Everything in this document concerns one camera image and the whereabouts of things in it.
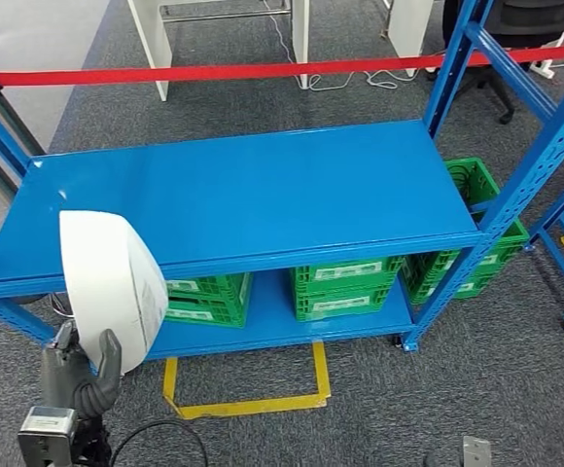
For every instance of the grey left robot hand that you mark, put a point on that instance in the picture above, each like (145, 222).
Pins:
(66, 380)

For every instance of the chrome chair base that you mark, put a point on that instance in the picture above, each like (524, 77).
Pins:
(60, 306)

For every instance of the yellow floor tape rectangle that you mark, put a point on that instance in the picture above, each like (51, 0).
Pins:
(253, 407)

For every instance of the black stanchion pole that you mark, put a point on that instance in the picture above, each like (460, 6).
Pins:
(9, 106)

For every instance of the red barrier belt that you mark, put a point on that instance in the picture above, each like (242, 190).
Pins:
(165, 72)

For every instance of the white desk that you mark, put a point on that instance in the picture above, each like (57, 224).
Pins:
(150, 45)
(408, 29)

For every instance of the white power strip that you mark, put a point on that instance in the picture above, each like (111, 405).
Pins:
(543, 69)

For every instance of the black office chair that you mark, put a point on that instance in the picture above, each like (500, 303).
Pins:
(530, 16)

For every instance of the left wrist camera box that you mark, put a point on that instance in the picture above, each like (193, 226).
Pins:
(46, 428)

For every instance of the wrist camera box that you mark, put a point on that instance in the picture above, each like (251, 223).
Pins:
(46, 428)
(476, 451)

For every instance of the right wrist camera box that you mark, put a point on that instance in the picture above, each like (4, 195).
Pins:
(476, 451)

